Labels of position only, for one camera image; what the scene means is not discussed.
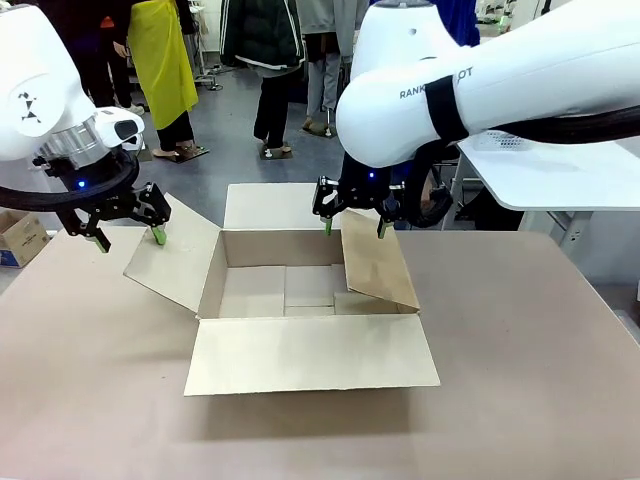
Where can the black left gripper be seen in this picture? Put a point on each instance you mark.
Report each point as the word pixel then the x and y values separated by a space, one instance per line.
pixel 107 207

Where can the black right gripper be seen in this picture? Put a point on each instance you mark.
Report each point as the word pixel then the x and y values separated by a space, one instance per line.
pixel 367 192

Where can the large brown cardboard box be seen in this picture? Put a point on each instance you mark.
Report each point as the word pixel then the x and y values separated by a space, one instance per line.
pixel 310 355

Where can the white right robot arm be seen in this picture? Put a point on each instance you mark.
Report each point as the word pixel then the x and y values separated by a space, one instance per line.
pixel 525 75

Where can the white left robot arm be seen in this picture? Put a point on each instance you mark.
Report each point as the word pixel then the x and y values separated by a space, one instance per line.
pixel 40 75

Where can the white gift box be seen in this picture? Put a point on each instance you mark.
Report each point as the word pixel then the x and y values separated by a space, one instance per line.
pixel 312 285
pixel 252 292

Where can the small printed cardboard box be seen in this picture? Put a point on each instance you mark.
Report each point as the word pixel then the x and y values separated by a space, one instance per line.
pixel 20 240

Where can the dark floor mat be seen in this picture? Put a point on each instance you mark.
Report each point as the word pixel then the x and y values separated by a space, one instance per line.
pixel 145 155
pixel 192 154

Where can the person with white shoes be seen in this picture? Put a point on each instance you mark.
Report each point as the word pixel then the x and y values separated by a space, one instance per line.
pixel 122 75

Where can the white mesh basket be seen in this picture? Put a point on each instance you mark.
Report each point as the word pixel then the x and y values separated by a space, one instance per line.
pixel 500 140

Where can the person in grey clothes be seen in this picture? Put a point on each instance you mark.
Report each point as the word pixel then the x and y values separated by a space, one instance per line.
pixel 322 50

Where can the person in yellow apron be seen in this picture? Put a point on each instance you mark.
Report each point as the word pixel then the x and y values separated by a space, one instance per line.
pixel 165 65

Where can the person in black clothes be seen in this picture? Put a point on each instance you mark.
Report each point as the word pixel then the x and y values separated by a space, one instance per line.
pixel 90 50

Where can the person in dark striped jacket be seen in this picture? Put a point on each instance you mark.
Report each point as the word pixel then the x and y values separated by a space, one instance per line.
pixel 270 45

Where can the white rounded table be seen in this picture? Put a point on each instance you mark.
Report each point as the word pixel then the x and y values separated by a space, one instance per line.
pixel 565 172

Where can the person in blue jacket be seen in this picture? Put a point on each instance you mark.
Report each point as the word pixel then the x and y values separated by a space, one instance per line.
pixel 462 20

